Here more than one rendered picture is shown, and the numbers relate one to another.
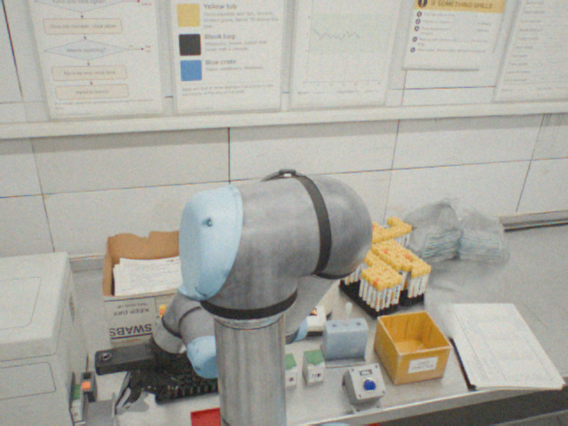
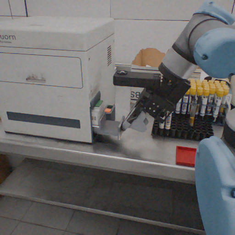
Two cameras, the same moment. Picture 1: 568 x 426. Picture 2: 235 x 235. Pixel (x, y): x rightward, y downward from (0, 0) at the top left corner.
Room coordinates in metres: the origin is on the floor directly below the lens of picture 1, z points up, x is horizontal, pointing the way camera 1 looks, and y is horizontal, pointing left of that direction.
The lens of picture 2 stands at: (0.24, 0.08, 1.25)
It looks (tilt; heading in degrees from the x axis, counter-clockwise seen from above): 28 degrees down; 28
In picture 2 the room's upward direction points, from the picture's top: straight up
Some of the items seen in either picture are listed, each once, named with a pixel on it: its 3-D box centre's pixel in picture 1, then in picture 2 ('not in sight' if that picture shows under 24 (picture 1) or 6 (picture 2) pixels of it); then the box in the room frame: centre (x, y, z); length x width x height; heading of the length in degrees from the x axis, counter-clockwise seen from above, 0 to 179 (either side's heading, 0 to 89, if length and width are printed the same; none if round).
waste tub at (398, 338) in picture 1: (410, 347); not in sight; (0.95, -0.33, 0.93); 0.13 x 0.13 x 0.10; 14
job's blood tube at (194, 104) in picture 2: not in sight; (192, 116); (0.87, 0.16, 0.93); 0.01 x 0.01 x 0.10; 15
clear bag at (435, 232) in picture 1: (429, 224); not in sight; (1.48, -0.49, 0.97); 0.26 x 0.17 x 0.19; 119
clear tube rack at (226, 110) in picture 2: not in sight; (192, 107); (0.97, 0.18, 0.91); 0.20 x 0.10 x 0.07; 105
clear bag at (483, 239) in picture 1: (481, 232); not in sight; (1.49, -0.66, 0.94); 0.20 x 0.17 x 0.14; 80
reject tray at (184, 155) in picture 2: (208, 422); (189, 156); (0.74, 0.14, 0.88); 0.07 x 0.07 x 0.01; 15
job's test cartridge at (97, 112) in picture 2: (73, 406); (94, 114); (0.71, 0.40, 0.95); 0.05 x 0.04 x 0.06; 15
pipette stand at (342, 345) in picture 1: (343, 341); not in sight; (0.96, -0.17, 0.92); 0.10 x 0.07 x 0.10; 100
